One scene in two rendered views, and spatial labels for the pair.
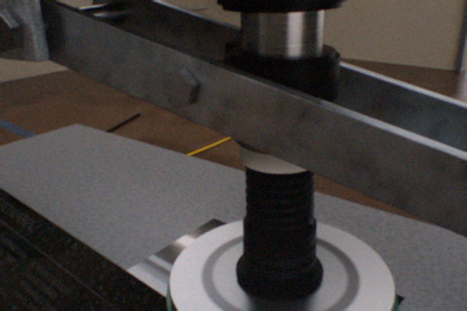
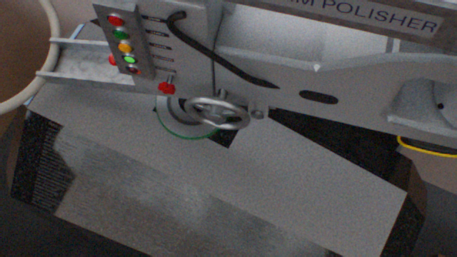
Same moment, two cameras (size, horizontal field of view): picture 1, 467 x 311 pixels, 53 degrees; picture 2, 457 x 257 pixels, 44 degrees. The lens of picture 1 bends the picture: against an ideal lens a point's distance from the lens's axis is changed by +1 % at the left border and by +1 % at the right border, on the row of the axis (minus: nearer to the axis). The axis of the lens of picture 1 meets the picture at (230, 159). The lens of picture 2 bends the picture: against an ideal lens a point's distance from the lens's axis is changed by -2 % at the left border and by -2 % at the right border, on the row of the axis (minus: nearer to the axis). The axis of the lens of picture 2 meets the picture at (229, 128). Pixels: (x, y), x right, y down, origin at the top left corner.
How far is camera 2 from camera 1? 1.63 m
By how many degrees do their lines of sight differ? 87
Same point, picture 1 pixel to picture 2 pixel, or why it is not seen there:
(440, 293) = (140, 115)
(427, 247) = (138, 141)
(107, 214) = (278, 143)
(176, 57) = not seen: hidden behind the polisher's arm
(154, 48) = not seen: hidden behind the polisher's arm
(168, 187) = (260, 175)
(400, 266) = (151, 127)
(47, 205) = (312, 148)
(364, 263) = (164, 110)
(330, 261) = (176, 109)
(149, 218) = (258, 143)
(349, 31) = not seen: outside the picture
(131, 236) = (259, 129)
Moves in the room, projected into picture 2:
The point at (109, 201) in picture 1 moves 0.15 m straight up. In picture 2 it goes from (284, 156) to (289, 138)
